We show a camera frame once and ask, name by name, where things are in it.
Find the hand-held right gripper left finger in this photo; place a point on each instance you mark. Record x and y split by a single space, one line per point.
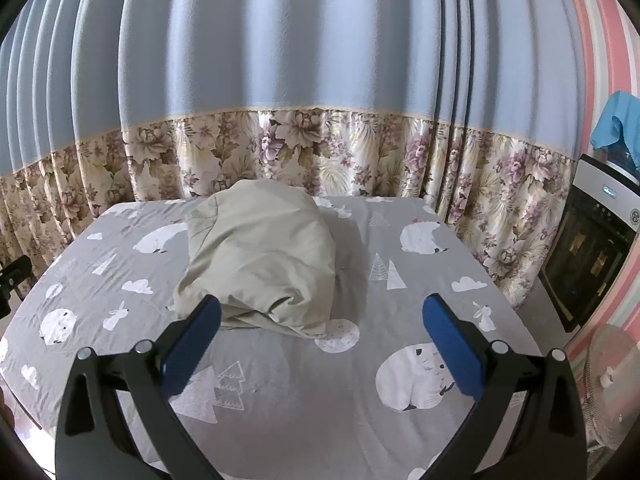
192 340

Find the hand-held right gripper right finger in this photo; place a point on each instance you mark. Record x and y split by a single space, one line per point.
452 345

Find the grey printed bed sheet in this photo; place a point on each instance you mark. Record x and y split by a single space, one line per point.
300 390

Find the beige hooded jacket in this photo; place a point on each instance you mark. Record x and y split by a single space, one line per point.
260 255

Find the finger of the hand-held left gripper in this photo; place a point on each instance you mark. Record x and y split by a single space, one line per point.
17 270

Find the blue curtain with floral border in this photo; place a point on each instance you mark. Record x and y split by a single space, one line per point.
300 70

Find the blue cloth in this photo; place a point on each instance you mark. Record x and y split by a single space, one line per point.
612 122

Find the beige standing fan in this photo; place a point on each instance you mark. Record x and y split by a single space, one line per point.
610 390

